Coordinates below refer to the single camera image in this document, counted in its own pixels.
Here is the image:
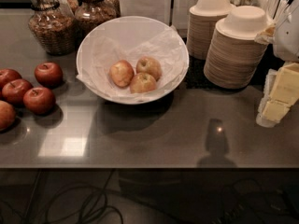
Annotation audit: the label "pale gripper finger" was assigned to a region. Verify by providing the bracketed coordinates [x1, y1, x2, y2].
[256, 69, 277, 128]

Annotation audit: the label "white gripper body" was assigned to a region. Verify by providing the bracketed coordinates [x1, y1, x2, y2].
[254, 0, 299, 63]

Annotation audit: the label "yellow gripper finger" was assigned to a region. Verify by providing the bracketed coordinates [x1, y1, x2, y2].
[262, 63, 299, 123]

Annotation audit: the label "yellow apple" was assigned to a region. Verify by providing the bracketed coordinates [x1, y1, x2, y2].
[136, 56, 162, 80]
[109, 60, 135, 88]
[130, 72, 157, 93]

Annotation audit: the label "white bowl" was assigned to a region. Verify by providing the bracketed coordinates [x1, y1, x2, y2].
[76, 15, 190, 105]

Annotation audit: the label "red apple rear right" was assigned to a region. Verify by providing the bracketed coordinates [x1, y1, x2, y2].
[35, 62, 64, 88]

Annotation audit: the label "red apple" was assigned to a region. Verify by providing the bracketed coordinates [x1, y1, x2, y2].
[35, 62, 64, 88]
[0, 68, 21, 90]
[2, 78, 33, 106]
[23, 87, 56, 115]

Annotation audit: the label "red apple front right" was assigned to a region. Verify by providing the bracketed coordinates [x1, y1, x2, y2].
[23, 87, 56, 115]

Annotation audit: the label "red apple middle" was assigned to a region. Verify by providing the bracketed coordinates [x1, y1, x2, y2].
[2, 78, 33, 106]

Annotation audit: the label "pale red apple left edge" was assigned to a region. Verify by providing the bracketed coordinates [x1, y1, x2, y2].
[0, 101, 16, 131]

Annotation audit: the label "red apple far left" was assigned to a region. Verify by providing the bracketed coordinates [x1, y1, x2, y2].
[0, 68, 21, 90]

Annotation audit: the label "front stack of paper bowls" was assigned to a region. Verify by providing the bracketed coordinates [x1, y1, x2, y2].
[204, 6, 270, 90]

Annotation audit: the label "stack of paper bowls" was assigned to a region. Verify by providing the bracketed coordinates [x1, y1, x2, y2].
[186, 0, 234, 60]
[204, 6, 270, 90]

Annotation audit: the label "rear stack of paper bowls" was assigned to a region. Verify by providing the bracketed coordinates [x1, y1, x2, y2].
[186, 0, 234, 60]

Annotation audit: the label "white paper liner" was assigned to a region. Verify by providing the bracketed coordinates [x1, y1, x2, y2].
[76, 25, 190, 100]

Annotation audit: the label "middle glass granola jar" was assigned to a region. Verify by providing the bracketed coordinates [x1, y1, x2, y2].
[75, 0, 117, 35]

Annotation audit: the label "glass granola jar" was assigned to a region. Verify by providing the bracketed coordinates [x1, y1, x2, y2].
[75, 0, 117, 35]
[28, 0, 76, 55]

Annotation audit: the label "left glass granola jar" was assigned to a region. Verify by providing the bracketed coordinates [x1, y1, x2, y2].
[28, 0, 76, 55]

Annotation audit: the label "black cables on floor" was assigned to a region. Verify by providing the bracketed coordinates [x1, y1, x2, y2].
[0, 169, 125, 224]

